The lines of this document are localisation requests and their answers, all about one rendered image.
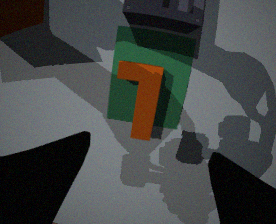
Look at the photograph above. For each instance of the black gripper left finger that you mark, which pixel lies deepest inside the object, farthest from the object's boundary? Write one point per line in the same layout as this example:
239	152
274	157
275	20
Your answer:
34	183

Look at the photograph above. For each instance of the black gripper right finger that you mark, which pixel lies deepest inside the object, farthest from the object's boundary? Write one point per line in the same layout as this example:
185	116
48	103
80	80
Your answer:
241	198

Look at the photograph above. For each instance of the orange l-shaped part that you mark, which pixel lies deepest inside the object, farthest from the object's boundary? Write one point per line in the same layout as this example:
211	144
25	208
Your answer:
149	77

